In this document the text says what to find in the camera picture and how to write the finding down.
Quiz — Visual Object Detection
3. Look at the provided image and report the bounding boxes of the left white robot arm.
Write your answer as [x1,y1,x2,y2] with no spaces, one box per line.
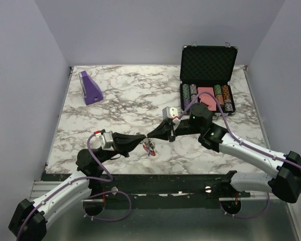
[8,130,146,240]

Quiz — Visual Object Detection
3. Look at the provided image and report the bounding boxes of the purple wedge-shaped box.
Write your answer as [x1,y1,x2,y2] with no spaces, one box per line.
[79,71,103,105]

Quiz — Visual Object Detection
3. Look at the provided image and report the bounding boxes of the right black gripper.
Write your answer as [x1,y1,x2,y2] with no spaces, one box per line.
[147,119,203,143]

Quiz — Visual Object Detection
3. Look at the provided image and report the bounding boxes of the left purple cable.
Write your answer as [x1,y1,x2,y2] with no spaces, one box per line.
[16,130,132,239]

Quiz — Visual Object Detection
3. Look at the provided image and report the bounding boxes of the pink playing card deck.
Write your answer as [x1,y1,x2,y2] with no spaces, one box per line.
[197,87,217,111]

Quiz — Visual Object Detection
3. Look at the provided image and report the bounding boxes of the black poker chip case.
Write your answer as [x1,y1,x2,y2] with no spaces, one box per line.
[180,45,238,115]

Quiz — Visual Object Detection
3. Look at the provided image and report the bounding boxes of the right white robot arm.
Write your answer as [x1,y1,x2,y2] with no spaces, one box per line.
[147,103,301,203]

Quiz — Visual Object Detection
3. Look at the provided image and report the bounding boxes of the red keyring with keys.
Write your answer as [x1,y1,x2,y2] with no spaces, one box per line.
[142,141,156,157]

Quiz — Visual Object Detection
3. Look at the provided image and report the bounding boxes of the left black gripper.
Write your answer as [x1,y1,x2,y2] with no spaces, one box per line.
[98,131,146,165]

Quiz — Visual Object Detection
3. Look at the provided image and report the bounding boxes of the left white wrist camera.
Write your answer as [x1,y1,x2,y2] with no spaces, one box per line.
[93,130,114,151]

